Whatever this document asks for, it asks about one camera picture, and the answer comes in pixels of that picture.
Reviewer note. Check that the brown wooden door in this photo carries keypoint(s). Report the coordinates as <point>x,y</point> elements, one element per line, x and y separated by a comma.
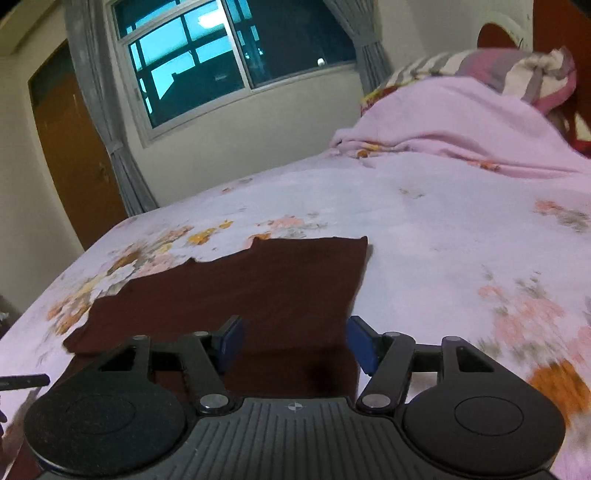
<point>74,153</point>

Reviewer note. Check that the window with white frame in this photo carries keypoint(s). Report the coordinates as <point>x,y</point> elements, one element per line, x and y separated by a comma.
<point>183,59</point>

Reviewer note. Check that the grey curtain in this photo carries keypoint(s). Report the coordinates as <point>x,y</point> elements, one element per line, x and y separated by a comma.
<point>88,44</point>
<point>358,18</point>

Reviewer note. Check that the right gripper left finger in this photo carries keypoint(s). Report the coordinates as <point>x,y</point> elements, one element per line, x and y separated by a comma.
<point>205,358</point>

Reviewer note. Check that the striped pink pillow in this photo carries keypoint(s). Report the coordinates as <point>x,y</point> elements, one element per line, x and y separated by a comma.
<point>543,80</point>

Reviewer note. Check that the grey curtain left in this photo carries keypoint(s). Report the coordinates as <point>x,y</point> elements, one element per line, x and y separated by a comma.
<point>88,44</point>

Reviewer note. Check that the grey curtain right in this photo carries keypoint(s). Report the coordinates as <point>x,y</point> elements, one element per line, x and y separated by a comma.
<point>358,18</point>

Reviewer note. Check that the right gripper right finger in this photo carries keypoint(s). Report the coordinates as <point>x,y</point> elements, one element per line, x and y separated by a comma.
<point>386,359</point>

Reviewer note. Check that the dark maroon garment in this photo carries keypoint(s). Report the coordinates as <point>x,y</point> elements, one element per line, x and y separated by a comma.
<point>294,297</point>

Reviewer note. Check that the pink floral bed sheet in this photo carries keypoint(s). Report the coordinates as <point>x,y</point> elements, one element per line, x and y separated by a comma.
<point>477,214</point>

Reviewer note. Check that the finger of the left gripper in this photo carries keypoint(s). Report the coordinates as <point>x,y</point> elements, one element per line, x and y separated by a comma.
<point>21,382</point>

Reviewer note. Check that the red and white headboard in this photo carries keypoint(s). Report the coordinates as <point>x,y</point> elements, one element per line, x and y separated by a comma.
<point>555,24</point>

